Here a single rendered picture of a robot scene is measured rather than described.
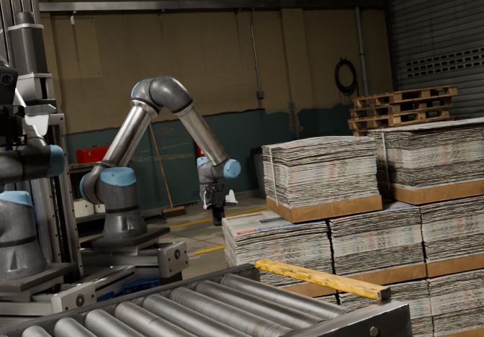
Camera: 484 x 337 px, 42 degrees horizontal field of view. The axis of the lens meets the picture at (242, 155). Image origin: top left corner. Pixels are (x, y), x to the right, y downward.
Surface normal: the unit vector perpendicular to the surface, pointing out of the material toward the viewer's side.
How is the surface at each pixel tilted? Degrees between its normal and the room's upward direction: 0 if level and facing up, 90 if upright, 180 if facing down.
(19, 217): 90
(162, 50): 90
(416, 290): 90
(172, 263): 90
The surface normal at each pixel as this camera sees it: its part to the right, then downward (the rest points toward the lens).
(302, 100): 0.51, -0.02
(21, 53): -0.42, 0.10
